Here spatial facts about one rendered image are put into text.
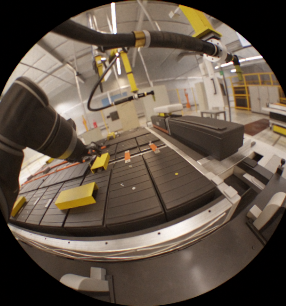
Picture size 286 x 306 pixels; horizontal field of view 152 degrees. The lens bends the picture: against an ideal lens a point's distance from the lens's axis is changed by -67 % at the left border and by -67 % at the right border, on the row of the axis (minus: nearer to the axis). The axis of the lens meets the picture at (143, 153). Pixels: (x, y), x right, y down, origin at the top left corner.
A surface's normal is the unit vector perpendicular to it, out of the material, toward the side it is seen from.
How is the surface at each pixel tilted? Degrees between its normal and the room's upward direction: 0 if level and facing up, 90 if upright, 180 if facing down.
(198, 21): 90
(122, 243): 0
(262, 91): 90
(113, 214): 0
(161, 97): 90
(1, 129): 92
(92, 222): 0
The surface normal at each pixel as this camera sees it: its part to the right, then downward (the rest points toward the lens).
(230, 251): -0.26, -0.88
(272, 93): -0.95, 0.30
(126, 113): 0.16, 0.36
